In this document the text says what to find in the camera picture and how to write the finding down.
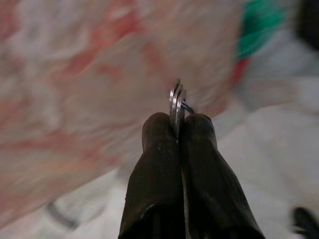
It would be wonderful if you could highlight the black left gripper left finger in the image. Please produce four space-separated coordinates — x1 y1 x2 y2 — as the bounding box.
118 112 184 239

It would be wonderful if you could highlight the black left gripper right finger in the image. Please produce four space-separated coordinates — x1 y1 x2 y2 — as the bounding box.
179 113 266 239

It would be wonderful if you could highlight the silver key bunch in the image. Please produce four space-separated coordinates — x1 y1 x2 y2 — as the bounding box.
166 78 194 145

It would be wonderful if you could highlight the marble pattern folding table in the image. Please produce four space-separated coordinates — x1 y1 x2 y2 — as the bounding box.
0 0 247 229

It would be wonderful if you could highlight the orange-red waste bin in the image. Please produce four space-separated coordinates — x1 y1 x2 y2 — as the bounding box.
230 56 252 85

